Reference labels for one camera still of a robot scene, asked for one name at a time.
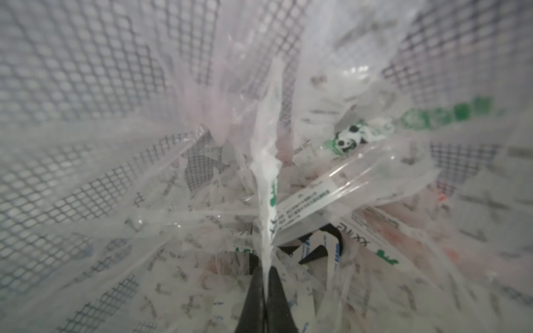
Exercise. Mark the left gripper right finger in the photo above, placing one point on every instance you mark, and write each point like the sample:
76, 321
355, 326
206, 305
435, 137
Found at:
278, 314

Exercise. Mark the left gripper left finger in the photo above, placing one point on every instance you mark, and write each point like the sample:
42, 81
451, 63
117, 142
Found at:
252, 319

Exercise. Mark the clear chopstick wrapper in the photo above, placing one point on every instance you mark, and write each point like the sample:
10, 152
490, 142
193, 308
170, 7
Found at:
265, 165

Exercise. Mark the clear plastic bin liner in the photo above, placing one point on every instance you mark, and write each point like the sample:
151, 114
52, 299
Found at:
125, 125

